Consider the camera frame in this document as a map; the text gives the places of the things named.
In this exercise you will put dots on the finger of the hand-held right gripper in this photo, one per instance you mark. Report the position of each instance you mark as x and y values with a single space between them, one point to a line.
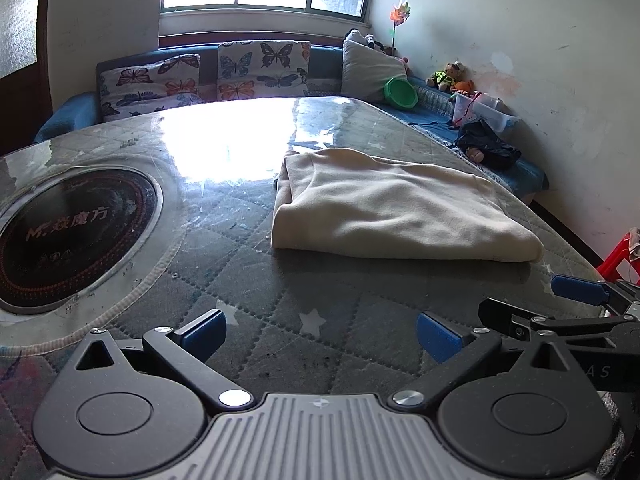
500 317
577 289

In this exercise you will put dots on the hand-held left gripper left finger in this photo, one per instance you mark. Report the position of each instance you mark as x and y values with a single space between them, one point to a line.
205 334

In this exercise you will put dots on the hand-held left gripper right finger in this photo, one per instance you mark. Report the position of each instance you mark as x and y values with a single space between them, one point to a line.
440 337

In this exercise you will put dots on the cream sweatshirt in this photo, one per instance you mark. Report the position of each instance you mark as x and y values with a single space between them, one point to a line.
400 205

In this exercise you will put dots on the dark clothes pile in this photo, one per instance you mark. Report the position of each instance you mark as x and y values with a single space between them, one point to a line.
487 142

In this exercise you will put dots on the red plastic stool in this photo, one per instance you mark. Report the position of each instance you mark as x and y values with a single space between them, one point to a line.
617 260

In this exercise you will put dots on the round black induction cooker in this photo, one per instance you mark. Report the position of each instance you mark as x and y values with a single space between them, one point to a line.
75 240

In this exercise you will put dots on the clear plastic storage box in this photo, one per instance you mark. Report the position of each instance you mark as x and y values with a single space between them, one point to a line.
492 115

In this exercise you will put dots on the patterned quilted sofa mat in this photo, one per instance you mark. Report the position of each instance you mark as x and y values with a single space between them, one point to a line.
432 102

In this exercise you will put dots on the orange soft toy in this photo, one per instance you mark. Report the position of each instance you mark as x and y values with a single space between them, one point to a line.
464 87

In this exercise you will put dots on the green plastic basin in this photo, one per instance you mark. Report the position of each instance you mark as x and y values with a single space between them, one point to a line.
400 92

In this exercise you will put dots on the brown teddy bear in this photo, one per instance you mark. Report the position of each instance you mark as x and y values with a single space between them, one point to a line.
445 77

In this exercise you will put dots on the blue sofa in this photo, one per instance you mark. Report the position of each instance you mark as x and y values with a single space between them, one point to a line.
65 120

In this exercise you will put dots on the butterfly print cushion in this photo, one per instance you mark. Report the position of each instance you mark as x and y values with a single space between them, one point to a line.
145 85
260 70

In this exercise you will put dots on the grey pillow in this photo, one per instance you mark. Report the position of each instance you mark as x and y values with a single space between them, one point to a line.
367 70

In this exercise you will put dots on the black and white plush toy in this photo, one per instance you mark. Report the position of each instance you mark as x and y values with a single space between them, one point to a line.
372 42

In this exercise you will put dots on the colourful pinwheel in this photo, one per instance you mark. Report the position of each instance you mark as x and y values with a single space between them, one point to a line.
400 14

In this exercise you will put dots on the brown wooden door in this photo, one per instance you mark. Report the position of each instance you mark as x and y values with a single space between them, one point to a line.
20 20

